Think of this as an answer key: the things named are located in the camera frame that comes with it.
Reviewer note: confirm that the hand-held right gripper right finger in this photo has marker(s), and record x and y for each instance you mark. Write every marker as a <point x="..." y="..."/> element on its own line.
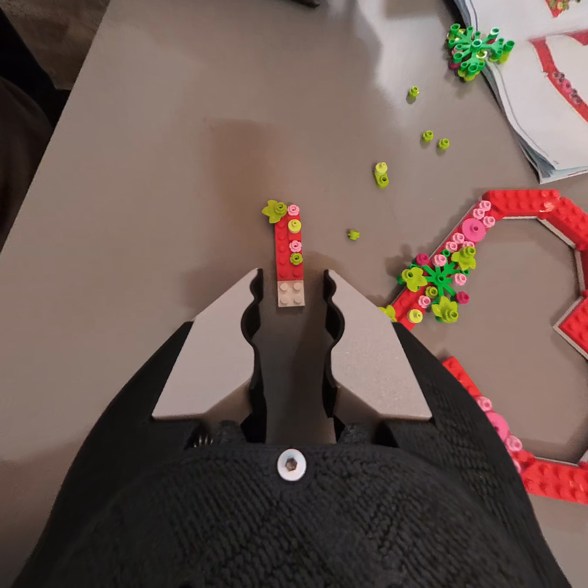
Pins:
<point x="372" y="367"/>

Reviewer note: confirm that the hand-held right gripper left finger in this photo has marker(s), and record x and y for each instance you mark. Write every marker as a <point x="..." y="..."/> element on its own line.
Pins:
<point x="211" y="367"/>

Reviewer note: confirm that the short red lego strip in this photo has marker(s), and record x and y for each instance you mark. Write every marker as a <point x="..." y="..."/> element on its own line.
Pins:
<point x="285" y="266"/>

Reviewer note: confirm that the red lego heart frame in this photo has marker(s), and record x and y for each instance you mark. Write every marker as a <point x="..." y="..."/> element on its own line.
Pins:
<point x="519" y="202"/>

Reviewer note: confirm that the green lego plant cluster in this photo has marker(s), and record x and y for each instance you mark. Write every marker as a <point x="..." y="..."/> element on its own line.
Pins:
<point x="475" y="46"/>

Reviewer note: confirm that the small lime lego flower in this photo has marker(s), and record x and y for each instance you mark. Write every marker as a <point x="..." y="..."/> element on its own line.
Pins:
<point x="353" y="235"/>

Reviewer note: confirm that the lime stacked lego studs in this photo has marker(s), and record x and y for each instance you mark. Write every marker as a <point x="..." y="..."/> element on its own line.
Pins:
<point x="381" y="174"/>

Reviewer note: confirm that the lego instruction booklet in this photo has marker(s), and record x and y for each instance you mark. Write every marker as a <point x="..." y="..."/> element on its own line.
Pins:
<point x="528" y="105"/>

